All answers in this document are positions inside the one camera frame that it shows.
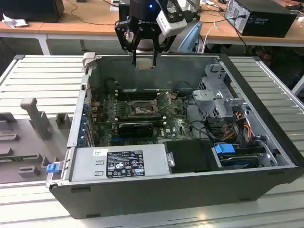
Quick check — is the square silver CPU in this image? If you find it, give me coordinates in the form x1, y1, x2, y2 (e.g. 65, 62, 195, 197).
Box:
135, 58, 154, 71

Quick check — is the blue disk carrier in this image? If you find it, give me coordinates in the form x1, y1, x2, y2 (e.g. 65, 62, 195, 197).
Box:
213, 143, 235, 159

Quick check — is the green motherboard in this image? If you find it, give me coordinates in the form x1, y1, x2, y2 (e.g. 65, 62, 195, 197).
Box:
91, 91, 198, 147

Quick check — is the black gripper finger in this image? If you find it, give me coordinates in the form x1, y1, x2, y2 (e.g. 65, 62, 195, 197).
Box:
151, 26, 176, 67
115, 20, 140, 66

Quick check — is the wooden desk with computer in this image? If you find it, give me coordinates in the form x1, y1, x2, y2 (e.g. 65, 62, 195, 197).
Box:
199, 0, 304, 48

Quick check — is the coloured power wire bundle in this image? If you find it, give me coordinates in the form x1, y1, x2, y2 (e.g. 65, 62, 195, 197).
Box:
223, 113, 253, 143

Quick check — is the metal socket cover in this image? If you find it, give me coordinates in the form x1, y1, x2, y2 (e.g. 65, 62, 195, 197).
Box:
153, 91, 172, 113

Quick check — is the pale blue teach pendant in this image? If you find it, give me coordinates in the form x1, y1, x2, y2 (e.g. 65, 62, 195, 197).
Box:
177, 22, 203, 53

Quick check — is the black RAM stick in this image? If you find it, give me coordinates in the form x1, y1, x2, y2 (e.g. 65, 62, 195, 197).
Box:
117, 89, 159, 100
116, 113, 165, 122

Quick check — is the crumpled white paper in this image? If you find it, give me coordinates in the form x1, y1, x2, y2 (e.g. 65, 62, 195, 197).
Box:
2, 13, 29, 29

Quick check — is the hard disk drive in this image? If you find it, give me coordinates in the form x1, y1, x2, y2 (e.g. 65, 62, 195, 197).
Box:
219, 153, 260, 171

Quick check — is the grey parts rack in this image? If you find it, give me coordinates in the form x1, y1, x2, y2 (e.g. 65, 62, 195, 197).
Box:
0, 97, 75, 185

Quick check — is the white cable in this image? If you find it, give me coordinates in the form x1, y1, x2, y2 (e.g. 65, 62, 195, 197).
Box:
202, 20, 220, 53

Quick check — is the grey metal drive cage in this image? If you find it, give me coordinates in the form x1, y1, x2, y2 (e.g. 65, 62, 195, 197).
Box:
191, 63, 250, 120

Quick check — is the black open PC case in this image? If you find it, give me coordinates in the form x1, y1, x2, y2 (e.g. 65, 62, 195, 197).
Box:
45, 52, 304, 219

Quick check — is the black graphics card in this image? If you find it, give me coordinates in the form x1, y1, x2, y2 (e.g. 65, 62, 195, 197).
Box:
118, 122, 154, 137

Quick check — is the large black box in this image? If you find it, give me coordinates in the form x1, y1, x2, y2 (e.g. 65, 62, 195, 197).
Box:
0, 0, 65, 23

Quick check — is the CPU socket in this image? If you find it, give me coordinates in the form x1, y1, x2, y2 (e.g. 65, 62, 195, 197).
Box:
128, 99, 159, 115

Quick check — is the black desktop computer tower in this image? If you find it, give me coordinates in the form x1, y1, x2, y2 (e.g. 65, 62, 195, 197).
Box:
224, 0, 299, 38

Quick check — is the grey case release handle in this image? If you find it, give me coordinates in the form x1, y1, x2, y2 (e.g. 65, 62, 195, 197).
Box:
82, 52, 97, 71

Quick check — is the grey power supply with label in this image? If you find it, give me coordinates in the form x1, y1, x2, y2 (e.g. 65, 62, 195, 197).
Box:
70, 143, 172, 182

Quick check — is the black plastic air shroud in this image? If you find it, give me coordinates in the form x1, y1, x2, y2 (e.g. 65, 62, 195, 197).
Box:
163, 140, 223, 174

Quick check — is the small black computer box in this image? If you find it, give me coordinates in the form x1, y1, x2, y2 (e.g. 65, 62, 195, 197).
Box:
118, 0, 131, 24

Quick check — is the long wooden desk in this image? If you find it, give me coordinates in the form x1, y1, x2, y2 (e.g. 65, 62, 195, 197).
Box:
0, 0, 133, 57

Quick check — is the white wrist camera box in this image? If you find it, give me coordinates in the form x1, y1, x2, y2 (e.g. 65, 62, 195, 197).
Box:
156, 9, 187, 38

